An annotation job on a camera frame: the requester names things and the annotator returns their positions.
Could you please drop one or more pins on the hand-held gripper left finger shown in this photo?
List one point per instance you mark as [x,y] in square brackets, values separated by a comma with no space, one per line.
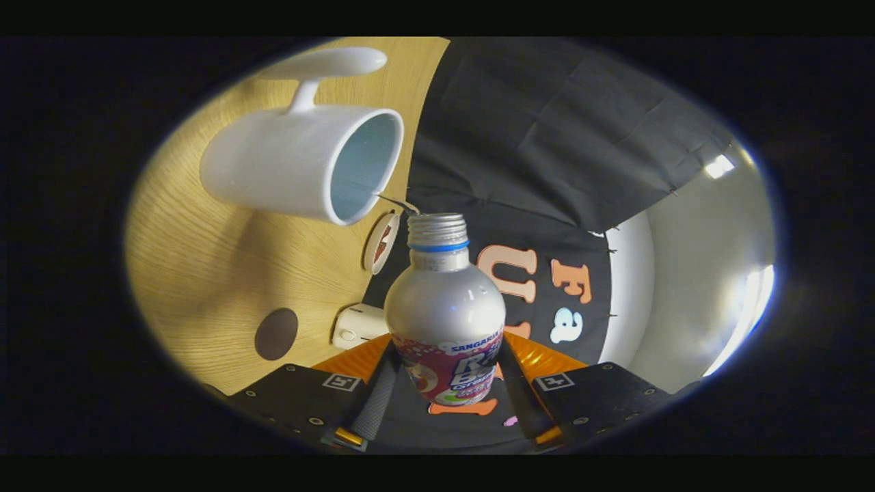
[301,400]

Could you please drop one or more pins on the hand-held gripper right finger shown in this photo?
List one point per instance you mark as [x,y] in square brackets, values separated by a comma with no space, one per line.
[601,396]

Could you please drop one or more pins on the dark round coaster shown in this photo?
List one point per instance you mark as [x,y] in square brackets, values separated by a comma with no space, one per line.
[276,334]

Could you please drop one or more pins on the silver juice bottle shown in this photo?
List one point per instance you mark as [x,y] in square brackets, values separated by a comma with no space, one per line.
[444,307]

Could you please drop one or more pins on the white cup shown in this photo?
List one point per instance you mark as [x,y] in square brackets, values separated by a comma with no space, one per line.
[273,164]

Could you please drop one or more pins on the white toaster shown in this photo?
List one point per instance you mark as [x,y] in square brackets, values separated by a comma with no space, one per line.
[359,326]

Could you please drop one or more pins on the wooden table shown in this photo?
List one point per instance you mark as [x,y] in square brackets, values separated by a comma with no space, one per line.
[198,273]

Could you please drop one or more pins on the white round plate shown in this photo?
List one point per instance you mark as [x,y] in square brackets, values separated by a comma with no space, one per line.
[374,253]

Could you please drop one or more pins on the wide ceiling light panel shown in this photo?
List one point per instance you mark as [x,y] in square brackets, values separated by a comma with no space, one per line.
[748,321]

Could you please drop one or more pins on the striped ceiling light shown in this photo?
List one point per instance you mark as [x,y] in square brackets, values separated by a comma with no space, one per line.
[719,166]

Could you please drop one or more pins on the black backdrop cloth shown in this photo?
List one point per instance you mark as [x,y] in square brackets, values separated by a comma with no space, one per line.
[547,123]

